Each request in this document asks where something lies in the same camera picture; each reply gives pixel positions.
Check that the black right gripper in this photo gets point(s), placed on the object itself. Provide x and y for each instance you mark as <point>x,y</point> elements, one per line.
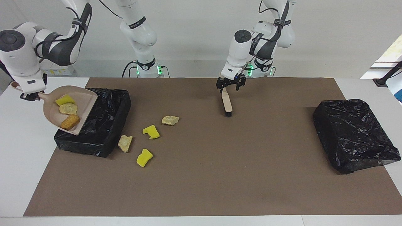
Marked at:
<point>29,95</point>

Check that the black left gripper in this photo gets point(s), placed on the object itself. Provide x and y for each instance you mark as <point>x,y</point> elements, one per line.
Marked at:
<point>231,81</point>

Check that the beige hand brush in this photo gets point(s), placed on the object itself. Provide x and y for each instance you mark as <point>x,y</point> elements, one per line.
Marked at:
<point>226,102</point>

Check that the beige plastic dustpan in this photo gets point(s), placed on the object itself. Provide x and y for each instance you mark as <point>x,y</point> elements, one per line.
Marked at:
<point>53,116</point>

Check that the yellow sponge piece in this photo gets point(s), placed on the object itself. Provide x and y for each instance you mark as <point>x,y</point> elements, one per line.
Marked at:
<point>151,131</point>
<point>65,100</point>
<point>144,158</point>

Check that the beige foam rock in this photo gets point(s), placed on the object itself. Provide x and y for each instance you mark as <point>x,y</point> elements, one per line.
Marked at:
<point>68,108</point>
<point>125,143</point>
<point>170,120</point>

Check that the brown cork-like chunk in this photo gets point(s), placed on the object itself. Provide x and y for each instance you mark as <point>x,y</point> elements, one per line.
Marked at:
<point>70,122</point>

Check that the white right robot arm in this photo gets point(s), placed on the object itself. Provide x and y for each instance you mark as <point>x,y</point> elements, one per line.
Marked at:
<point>19,56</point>

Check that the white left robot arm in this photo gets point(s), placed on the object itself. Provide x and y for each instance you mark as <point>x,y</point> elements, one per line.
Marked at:
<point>240,53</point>

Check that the black bag lined bin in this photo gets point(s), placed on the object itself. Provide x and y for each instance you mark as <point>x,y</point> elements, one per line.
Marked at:
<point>103,125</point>
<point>351,135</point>

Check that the white box with yellow labels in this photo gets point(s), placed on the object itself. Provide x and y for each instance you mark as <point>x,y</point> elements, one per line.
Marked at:
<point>62,70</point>

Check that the large brown table mat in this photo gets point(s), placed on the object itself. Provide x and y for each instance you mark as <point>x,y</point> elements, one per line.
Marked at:
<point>220,157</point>

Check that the black camera stand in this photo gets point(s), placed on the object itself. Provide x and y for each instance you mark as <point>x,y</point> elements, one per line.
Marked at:
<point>2,67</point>
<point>381,82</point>

